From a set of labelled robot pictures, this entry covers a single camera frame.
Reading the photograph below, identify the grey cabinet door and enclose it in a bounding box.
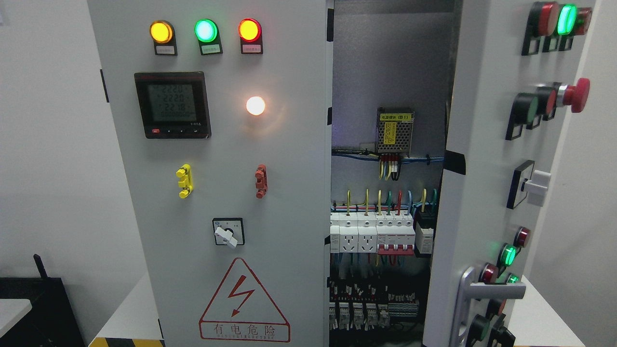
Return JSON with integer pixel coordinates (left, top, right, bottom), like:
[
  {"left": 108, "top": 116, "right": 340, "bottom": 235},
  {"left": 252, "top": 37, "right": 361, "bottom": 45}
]
[
  {"left": 88, "top": 0, "right": 332, "bottom": 347},
  {"left": 422, "top": 0, "right": 599, "bottom": 347}
]

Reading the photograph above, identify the perforated metal power supply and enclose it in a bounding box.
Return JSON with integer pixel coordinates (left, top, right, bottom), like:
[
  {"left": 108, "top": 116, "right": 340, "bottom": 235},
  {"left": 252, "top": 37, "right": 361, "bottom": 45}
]
[{"left": 376, "top": 107, "right": 415, "bottom": 155}]

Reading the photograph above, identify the red terminal connector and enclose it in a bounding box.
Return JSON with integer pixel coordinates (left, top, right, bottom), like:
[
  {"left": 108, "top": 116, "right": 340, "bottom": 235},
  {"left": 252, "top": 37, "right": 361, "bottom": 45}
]
[{"left": 254, "top": 164, "right": 268, "bottom": 199}]

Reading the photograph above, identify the black relay terminal row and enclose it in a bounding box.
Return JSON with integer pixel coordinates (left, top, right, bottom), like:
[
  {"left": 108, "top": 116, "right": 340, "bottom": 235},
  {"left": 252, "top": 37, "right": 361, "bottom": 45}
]
[{"left": 327, "top": 277, "right": 421, "bottom": 331}]

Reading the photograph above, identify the white double socket module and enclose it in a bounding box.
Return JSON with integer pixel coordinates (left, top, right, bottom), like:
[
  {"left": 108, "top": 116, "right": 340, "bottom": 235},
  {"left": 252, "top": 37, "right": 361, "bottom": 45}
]
[{"left": 338, "top": 212, "right": 377, "bottom": 253}]

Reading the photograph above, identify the red emergency stop button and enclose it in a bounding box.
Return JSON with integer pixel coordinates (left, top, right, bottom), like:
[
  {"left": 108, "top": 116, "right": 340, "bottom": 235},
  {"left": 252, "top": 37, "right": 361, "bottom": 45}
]
[{"left": 553, "top": 78, "right": 590, "bottom": 113}]

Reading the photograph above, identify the black white surge protector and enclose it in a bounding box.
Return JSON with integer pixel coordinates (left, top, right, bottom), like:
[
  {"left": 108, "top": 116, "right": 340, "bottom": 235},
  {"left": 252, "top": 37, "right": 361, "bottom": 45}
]
[{"left": 414, "top": 210, "right": 437, "bottom": 258}]

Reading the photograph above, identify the white glowing indicator lamp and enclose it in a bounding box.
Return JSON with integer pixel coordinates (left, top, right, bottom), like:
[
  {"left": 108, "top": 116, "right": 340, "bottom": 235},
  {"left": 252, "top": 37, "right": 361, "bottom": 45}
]
[{"left": 245, "top": 96, "right": 265, "bottom": 116}]

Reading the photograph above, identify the silver door handle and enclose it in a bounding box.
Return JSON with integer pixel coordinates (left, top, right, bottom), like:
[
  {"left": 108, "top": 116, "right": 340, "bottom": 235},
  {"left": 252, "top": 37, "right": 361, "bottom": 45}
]
[{"left": 449, "top": 267, "right": 526, "bottom": 347}]

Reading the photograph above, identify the white knob selector switch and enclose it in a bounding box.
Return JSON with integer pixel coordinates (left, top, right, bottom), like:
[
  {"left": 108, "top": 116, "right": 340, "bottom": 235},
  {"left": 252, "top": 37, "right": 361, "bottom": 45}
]
[{"left": 506, "top": 160, "right": 551, "bottom": 209}]

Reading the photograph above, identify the green indicator lamp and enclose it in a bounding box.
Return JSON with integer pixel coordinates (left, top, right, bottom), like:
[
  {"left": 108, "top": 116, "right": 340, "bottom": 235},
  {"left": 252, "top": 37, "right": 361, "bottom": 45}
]
[{"left": 194, "top": 18, "right": 223, "bottom": 55}]

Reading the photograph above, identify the red electric warning sticker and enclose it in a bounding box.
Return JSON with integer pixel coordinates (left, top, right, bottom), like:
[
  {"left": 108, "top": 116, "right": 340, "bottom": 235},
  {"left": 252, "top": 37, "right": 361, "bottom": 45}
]
[{"left": 199, "top": 257, "right": 291, "bottom": 343}]

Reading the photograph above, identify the black box with antenna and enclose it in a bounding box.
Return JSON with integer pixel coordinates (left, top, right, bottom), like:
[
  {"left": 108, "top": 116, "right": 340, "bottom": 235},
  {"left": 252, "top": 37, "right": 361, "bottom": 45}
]
[{"left": 0, "top": 254, "right": 85, "bottom": 347}]

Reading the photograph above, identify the white rotary selector switch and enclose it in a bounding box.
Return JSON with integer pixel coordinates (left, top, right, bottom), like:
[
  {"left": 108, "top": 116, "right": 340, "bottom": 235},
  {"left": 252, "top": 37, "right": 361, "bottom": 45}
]
[{"left": 212, "top": 217, "right": 245, "bottom": 249}]

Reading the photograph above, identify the red indicator lamp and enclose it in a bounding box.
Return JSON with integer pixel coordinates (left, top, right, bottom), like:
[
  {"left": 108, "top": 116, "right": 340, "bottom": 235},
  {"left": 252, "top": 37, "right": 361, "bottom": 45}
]
[{"left": 238, "top": 18, "right": 264, "bottom": 54}]

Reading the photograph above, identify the yellow terminal connector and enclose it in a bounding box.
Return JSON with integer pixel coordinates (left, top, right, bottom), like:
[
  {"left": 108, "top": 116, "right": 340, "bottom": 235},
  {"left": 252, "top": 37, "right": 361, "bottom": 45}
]
[{"left": 176, "top": 164, "right": 193, "bottom": 199}]

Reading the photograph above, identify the black digital power meter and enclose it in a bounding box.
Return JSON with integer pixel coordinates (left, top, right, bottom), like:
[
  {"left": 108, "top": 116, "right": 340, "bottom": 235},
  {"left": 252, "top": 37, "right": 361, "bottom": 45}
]
[{"left": 134, "top": 72, "right": 211, "bottom": 139}]

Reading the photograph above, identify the yellow indicator lamp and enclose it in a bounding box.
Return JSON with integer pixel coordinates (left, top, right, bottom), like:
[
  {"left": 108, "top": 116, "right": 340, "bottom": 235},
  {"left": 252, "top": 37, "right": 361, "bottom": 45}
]
[{"left": 149, "top": 20, "right": 178, "bottom": 56}]

